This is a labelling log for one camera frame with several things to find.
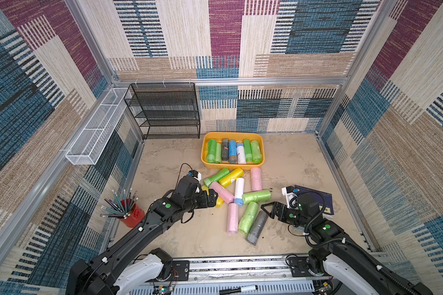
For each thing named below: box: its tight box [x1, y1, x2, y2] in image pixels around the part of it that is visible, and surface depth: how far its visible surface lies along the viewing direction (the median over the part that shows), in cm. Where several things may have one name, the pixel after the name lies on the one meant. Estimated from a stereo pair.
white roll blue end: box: [233, 177, 245, 207], surface depth 95 cm
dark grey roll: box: [221, 138, 230, 162], surface depth 110 cm
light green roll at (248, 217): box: [238, 201, 260, 235], surface depth 85 cm
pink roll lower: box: [227, 202, 239, 235], surface depth 86 cm
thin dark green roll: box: [243, 138, 253, 163], surface depth 110 cm
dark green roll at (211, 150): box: [206, 138, 218, 164], surface depth 105 cm
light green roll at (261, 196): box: [241, 189, 272, 205], surface depth 91 cm
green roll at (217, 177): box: [203, 167, 231, 188], surface depth 99 cm
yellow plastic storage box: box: [200, 132, 266, 171], surface depth 107 cm
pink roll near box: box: [250, 167, 263, 192], surface depth 99 cm
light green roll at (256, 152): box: [250, 140, 262, 164], surface depth 110 cm
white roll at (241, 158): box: [236, 142, 247, 165], surface depth 109 cm
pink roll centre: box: [209, 181, 235, 205], surface depth 93 cm
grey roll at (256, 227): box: [245, 210, 269, 246], surface depth 83 cm
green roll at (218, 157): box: [215, 142, 223, 164], surface depth 109 cm
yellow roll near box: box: [218, 167, 245, 188], surface depth 101 cm
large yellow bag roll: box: [203, 141, 209, 163], surface depth 108 cm
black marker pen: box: [219, 284, 259, 295], surface depth 71 cm
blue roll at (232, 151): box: [228, 139, 237, 165], surface depth 109 cm
